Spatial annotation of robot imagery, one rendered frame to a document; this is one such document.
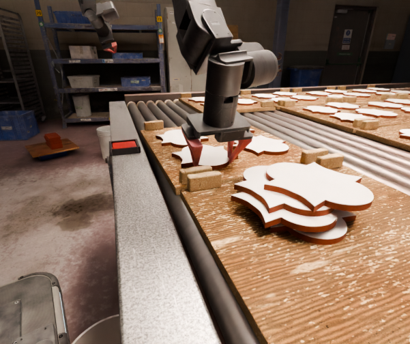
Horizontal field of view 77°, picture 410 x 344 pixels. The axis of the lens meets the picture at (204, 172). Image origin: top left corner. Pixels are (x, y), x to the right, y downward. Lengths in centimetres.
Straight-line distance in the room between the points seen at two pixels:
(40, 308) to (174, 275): 103
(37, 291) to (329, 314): 124
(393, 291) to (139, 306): 25
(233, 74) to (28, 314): 117
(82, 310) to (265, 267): 133
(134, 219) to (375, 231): 34
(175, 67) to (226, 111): 469
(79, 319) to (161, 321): 127
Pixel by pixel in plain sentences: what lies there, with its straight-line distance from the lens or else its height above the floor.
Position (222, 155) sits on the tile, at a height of 95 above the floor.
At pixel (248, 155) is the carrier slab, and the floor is 94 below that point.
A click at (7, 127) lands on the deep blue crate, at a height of 19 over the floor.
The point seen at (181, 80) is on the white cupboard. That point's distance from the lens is 514.
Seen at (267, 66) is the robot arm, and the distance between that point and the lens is 47.
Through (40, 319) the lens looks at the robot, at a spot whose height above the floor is 24.
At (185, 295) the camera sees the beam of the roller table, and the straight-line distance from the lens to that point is 30.
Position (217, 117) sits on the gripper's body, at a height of 105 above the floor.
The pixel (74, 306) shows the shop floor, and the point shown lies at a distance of 160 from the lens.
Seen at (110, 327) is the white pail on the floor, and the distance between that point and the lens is 104.
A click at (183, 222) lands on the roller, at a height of 91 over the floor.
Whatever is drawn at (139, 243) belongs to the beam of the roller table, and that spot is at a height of 92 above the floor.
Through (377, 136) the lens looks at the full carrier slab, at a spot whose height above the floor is 93.
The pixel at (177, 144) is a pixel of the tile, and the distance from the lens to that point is 65.
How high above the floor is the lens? 114
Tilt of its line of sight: 24 degrees down
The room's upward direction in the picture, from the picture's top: straight up
